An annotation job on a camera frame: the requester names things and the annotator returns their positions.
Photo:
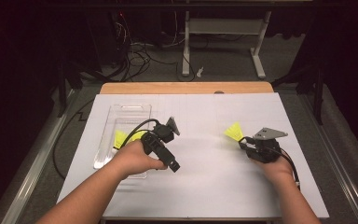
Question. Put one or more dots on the white table mat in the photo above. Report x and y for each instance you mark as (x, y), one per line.
(205, 180)

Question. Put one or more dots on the small white floor object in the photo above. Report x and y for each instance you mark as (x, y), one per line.
(200, 72)

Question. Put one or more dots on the dark metal stand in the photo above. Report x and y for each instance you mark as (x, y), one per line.
(61, 90)
(318, 93)

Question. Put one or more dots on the yellow shuttlecock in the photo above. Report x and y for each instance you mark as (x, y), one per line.
(119, 138)
(234, 131)
(138, 135)

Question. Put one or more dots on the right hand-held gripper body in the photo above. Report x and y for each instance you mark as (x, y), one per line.
(264, 149)

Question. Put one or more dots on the white metal stand frame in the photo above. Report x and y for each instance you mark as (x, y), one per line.
(186, 46)

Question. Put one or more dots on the person's right hand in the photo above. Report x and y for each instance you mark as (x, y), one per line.
(276, 169)

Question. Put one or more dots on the aluminium floor rail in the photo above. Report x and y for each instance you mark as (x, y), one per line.
(338, 161)
(34, 168)

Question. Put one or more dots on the person's left hand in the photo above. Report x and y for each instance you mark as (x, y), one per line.
(133, 158)

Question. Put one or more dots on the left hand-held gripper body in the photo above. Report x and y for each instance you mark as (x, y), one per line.
(163, 133)

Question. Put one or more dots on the clear plastic container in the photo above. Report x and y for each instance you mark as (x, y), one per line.
(127, 115)

